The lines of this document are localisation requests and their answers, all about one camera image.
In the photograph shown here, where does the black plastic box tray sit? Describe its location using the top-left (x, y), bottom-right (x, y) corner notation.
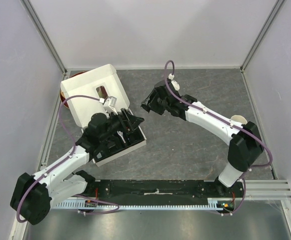
top-left (93, 130), bottom-right (144, 163)

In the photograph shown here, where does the red wooden bowl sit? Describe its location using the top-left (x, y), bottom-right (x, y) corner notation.
top-left (59, 71), bottom-right (86, 110)

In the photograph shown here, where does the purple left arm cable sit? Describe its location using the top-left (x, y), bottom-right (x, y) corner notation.
top-left (15, 94), bottom-right (105, 223)

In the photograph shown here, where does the aluminium front frame rail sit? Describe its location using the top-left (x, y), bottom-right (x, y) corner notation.
top-left (20, 178), bottom-right (291, 201)

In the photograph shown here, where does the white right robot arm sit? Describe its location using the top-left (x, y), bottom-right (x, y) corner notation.
top-left (141, 80), bottom-right (264, 197)

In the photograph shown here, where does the green ceramic mug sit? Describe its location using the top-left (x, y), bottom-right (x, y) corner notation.
top-left (230, 115), bottom-right (248, 125)

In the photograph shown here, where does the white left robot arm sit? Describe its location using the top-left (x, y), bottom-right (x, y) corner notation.
top-left (10, 96), bottom-right (145, 225)

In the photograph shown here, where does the grey slotted cable duct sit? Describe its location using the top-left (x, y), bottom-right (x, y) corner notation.
top-left (52, 197), bottom-right (223, 211)

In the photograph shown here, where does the black comb guard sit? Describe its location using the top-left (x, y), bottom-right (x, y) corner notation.
top-left (141, 98), bottom-right (151, 113)

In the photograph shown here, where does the white cardboard clipper box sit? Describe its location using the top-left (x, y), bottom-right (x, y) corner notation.
top-left (60, 64), bottom-right (147, 167)

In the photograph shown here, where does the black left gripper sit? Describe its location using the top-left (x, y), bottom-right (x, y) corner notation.
top-left (99, 107), bottom-right (144, 142)

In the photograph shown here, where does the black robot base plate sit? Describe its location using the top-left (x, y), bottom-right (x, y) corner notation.
top-left (83, 179), bottom-right (244, 206)

